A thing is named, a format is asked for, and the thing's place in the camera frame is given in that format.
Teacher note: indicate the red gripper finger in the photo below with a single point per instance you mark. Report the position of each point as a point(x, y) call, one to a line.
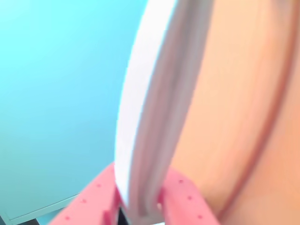
point(185, 206)
point(93, 201)

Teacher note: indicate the orange plastic box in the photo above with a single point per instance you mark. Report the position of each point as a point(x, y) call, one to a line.
point(234, 105)

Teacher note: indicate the white cabinet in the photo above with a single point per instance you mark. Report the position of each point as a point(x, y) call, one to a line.
point(58, 93)

